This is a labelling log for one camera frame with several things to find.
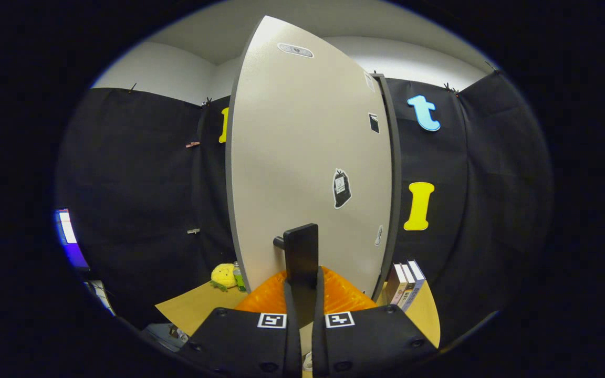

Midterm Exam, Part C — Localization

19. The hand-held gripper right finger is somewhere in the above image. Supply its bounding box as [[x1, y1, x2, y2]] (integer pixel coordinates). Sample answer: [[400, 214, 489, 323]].
[[311, 266, 440, 378]]

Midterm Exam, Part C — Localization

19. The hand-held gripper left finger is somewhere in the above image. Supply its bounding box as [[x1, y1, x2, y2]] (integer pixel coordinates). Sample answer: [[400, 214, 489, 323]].
[[176, 270, 303, 378]]

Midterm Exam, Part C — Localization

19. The white spine book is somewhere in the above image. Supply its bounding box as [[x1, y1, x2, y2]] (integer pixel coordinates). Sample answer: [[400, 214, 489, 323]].
[[398, 262, 418, 308]]

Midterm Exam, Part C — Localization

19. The yellow pineapple plush toy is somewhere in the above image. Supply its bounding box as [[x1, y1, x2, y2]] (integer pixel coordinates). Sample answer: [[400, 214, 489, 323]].
[[210, 264, 237, 292]]

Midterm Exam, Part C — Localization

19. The grey cabinet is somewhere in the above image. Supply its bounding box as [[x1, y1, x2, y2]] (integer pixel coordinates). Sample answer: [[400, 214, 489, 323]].
[[372, 73, 404, 301]]

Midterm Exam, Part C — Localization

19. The black backdrop cloth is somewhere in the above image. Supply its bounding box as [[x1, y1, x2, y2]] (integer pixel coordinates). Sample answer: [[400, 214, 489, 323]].
[[56, 71, 552, 342]]

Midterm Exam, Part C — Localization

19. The blue lit screen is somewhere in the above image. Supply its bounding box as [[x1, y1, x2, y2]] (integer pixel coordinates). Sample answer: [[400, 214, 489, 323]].
[[54, 208, 89, 269]]

